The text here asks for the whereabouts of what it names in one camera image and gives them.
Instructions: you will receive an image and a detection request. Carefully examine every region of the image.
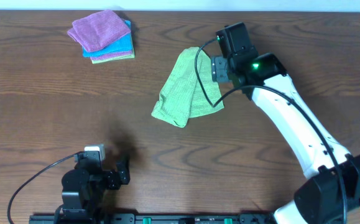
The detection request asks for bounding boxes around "light green microfiber cloth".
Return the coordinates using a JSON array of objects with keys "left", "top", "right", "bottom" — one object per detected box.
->
[{"left": 151, "top": 47, "right": 224, "bottom": 128}]

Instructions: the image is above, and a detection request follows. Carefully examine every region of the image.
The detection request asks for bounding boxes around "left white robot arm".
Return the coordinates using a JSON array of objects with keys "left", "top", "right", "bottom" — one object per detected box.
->
[{"left": 53, "top": 159, "right": 131, "bottom": 223}]

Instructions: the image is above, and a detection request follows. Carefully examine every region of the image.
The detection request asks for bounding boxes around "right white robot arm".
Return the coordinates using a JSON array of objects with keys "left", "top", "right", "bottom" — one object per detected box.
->
[{"left": 211, "top": 53, "right": 360, "bottom": 223}]

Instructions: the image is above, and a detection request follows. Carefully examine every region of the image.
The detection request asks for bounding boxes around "folded green cloth at bottom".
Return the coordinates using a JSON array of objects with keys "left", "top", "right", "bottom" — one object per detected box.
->
[{"left": 91, "top": 34, "right": 135, "bottom": 63}]

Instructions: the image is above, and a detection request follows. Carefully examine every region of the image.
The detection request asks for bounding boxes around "folded purple cloth lower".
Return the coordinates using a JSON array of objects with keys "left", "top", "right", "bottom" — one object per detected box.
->
[{"left": 91, "top": 50, "right": 133, "bottom": 60}]

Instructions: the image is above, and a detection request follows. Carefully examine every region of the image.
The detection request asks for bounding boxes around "folded purple cloth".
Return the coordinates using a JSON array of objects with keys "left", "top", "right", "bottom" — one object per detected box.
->
[
  {"left": 91, "top": 50, "right": 133, "bottom": 60},
  {"left": 67, "top": 10, "right": 131, "bottom": 52}
]

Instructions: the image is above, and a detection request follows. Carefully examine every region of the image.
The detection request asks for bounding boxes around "folded blue cloth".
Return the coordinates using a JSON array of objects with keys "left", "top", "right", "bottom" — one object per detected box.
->
[{"left": 76, "top": 17, "right": 132, "bottom": 60}]

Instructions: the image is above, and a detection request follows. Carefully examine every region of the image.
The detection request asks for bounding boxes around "folded purple cloth on top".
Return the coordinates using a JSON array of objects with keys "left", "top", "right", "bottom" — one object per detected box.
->
[{"left": 67, "top": 10, "right": 131, "bottom": 52}]

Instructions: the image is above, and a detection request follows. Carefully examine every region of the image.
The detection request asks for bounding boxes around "right black cable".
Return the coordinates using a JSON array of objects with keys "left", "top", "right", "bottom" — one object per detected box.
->
[{"left": 194, "top": 37, "right": 348, "bottom": 224}]

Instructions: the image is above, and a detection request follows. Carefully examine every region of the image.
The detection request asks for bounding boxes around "black cable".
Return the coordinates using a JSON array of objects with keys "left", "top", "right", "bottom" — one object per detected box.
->
[
  {"left": 194, "top": 37, "right": 348, "bottom": 224},
  {"left": 7, "top": 152, "right": 80, "bottom": 224}
]

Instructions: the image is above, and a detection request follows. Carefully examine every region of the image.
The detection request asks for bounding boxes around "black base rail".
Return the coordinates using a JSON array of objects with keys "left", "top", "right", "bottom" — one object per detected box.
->
[{"left": 29, "top": 213, "right": 277, "bottom": 224}]

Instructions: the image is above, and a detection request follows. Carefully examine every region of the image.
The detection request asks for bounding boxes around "left black cable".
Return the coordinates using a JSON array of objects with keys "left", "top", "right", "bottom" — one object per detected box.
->
[{"left": 7, "top": 152, "right": 80, "bottom": 224}]

